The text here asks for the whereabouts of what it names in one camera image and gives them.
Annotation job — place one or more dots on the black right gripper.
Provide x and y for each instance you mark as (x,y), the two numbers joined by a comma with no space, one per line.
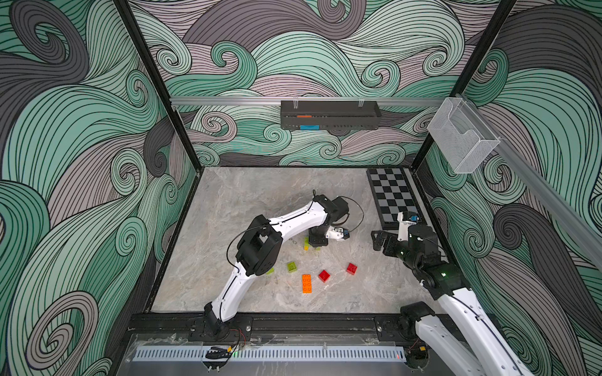
(382,239)

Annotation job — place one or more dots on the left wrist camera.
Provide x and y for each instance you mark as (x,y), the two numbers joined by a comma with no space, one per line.
(337,234)

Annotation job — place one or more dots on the white slotted cable duct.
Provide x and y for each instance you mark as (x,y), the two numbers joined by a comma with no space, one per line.
(323,353)

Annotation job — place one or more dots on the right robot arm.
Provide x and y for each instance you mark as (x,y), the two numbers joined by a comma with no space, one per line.
(481,350)

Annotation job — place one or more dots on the aluminium rail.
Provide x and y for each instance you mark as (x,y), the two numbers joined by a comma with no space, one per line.
(518,148)
(274,101)

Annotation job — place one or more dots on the red lego brick left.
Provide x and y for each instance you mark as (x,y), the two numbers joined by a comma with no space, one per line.
(324,276)

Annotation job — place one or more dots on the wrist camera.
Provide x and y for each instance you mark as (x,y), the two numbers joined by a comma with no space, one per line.
(337,234)
(406,219)

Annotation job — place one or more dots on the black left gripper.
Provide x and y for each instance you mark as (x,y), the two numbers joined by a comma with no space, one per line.
(313,242)

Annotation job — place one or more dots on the aluminium rail back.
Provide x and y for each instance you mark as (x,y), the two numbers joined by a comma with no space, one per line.
(274,101)

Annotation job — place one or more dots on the black frame post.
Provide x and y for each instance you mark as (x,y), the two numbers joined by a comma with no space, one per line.
(136,36)
(484,44)

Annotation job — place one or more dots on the red lego brick right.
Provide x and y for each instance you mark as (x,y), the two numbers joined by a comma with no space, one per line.
(351,269)

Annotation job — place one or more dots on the aluminium rail right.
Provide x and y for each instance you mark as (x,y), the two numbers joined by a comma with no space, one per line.
(518,148)

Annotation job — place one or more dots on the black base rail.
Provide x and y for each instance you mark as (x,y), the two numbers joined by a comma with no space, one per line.
(262,327)

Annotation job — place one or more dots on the red lego brick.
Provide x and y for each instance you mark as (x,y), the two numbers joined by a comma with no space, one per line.
(351,269)
(324,276)

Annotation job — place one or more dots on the black frame post right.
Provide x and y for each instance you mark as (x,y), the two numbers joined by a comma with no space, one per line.
(484,44)

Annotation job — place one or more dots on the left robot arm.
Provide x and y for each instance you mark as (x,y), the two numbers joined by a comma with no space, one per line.
(259,246)

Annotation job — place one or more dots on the clear plastic bin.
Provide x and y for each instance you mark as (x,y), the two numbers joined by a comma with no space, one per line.
(462,134)

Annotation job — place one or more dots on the orange long lego brick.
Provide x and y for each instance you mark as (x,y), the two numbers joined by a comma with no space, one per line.
(307,284)

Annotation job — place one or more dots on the black frame post left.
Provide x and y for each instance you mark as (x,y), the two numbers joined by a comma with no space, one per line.
(136,36)

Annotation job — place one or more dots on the black wall tray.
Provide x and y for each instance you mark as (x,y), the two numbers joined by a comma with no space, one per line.
(330,116)

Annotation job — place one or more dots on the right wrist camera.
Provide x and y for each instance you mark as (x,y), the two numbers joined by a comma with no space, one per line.
(406,219)

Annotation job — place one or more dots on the black checkerboard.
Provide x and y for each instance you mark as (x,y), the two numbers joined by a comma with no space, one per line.
(392,194)

